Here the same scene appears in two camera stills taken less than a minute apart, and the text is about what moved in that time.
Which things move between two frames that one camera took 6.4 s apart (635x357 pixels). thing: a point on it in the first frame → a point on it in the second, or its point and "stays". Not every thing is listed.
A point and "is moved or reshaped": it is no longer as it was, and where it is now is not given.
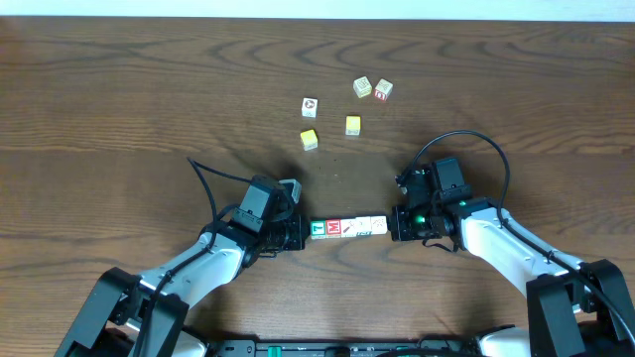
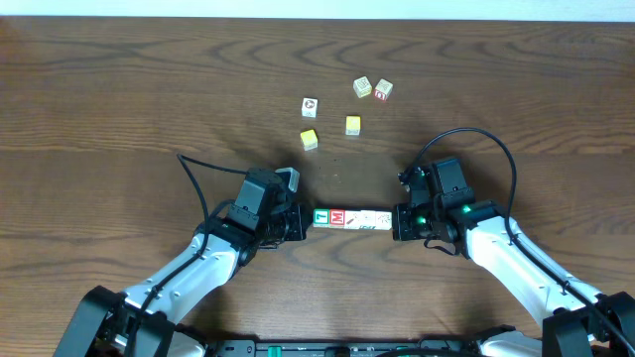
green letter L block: x=318 y=229 → x=320 y=217
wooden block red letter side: x=383 y=89 stays
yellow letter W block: x=309 y=140 stays
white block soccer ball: x=310 y=107 stays
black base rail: x=346 y=347 stays
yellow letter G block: x=352 y=125 stays
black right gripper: x=401 y=230 stays
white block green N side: x=363 y=226 is moved or reshaped
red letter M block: x=333 y=228 → x=336 y=217
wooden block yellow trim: x=362 y=86 stays
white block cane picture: x=348 y=227 is moved or reshaped
